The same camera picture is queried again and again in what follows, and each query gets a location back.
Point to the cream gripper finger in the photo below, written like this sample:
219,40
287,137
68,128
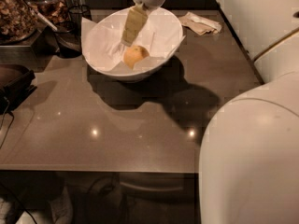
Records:
136,19

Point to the orange fruit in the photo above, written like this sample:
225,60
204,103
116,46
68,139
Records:
134,54

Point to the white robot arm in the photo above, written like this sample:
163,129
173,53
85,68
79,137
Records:
249,156

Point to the white paper in bowl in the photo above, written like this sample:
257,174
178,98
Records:
102,44

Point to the white bowl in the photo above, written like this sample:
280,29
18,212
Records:
137,72

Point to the crumpled beige napkin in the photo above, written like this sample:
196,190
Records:
199,24

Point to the dark glass cup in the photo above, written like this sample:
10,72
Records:
67,39

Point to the large glass jar of snacks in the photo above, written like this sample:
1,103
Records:
17,22

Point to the black device at left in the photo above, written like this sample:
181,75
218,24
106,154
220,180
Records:
15,84

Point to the white shoe under table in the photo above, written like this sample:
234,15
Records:
59,200

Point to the black wire holder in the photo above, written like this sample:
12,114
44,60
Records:
77,13

